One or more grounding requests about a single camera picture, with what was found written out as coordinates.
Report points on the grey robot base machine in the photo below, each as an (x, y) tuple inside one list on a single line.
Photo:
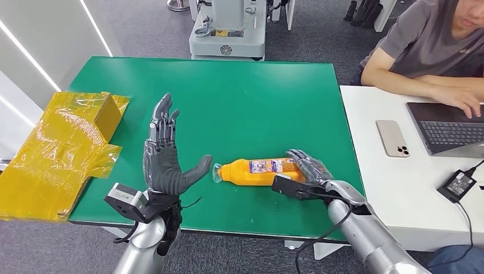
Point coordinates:
[(227, 41)]

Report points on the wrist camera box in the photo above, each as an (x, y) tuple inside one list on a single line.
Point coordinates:
[(287, 187), (124, 204)]

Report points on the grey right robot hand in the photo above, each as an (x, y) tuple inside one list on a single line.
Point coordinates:
[(314, 170)]

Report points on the wall light strip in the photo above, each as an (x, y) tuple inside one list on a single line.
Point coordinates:
[(30, 56), (95, 28)]

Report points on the yellow taped cardboard box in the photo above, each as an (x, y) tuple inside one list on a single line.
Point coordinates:
[(56, 159)]

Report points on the person's right hand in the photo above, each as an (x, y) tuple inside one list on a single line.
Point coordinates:
[(459, 98)]

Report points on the beige smartphone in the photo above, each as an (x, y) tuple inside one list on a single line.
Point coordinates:
[(392, 138)]

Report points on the blue cloth item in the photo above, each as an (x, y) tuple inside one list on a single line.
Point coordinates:
[(457, 261)]

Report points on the black power adapter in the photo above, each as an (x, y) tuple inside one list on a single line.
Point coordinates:
[(455, 186)]

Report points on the white furniture panel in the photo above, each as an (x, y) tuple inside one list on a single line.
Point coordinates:
[(387, 9)]

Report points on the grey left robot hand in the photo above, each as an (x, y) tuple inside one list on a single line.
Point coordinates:
[(162, 170)]

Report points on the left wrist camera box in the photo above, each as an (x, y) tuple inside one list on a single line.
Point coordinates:
[(124, 204)]

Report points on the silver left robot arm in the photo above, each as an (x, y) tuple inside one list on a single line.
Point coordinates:
[(143, 242)]

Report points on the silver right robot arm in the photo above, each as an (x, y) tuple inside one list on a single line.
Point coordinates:
[(363, 234)]

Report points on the person's right forearm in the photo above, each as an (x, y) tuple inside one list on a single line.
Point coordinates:
[(397, 84)]

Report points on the white furniture post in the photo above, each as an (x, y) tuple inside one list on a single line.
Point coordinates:
[(289, 13)]

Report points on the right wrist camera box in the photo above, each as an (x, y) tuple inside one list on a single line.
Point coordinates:
[(287, 187)]

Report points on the chrome stand base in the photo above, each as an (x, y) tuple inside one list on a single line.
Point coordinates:
[(177, 4)]

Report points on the white table leg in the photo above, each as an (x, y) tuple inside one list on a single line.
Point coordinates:
[(325, 251), (111, 231)]

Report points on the person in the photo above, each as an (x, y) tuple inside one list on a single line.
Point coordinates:
[(416, 45)]

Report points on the orange bottle with clear cap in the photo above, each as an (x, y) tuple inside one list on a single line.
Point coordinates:
[(242, 174)]

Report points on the dark grey laptop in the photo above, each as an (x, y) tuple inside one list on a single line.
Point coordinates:
[(450, 132)]

